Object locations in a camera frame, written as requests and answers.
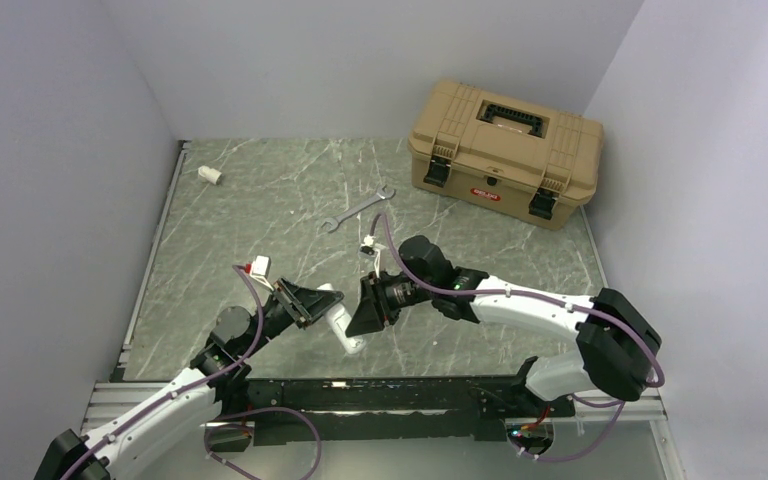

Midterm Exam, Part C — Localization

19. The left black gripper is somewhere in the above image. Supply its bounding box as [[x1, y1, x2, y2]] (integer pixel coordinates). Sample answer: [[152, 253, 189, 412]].
[[240, 276, 344, 358]]

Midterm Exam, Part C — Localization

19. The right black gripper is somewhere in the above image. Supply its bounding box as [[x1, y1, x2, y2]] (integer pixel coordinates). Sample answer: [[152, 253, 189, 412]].
[[346, 269, 435, 337]]

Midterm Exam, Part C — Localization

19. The white remote control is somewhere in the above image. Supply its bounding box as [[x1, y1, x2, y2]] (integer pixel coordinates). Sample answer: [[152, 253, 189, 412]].
[[324, 300, 366, 356]]

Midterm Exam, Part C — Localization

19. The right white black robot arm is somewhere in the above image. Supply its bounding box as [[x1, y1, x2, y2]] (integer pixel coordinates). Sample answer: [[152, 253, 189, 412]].
[[332, 235, 665, 415]]

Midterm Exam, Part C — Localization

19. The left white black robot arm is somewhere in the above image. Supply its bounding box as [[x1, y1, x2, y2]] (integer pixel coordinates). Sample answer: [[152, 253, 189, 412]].
[[35, 278, 344, 479]]

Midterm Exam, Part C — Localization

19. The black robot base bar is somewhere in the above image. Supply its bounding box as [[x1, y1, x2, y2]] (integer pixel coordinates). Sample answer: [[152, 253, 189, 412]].
[[218, 375, 575, 446]]

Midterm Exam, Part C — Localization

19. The white remote battery cover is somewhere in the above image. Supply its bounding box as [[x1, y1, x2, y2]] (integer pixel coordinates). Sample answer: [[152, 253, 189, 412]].
[[197, 165, 223, 185]]

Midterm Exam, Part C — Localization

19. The silver open-end wrench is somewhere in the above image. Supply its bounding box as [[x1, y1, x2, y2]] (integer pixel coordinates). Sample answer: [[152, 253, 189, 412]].
[[321, 185, 396, 233]]

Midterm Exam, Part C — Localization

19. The tan plastic toolbox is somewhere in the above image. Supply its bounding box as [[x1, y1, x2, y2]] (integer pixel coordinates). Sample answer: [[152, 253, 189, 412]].
[[407, 80, 604, 230]]

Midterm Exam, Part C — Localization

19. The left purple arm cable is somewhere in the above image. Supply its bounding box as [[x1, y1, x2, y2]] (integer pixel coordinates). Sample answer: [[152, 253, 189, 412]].
[[59, 264, 266, 480]]

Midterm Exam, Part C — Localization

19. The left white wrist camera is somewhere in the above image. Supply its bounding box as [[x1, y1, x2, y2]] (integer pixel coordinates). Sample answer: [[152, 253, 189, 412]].
[[243, 255, 272, 279]]

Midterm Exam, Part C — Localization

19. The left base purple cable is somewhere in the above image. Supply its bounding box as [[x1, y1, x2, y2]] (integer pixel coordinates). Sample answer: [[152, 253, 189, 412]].
[[203, 407, 322, 480]]

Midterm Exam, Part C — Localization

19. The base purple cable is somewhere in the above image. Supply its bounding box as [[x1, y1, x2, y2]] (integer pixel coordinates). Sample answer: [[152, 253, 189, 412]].
[[203, 407, 322, 480], [507, 390, 627, 464]]

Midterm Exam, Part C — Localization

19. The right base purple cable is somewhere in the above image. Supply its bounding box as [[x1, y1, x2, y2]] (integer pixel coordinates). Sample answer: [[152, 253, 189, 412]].
[[507, 390, 627, 464]]

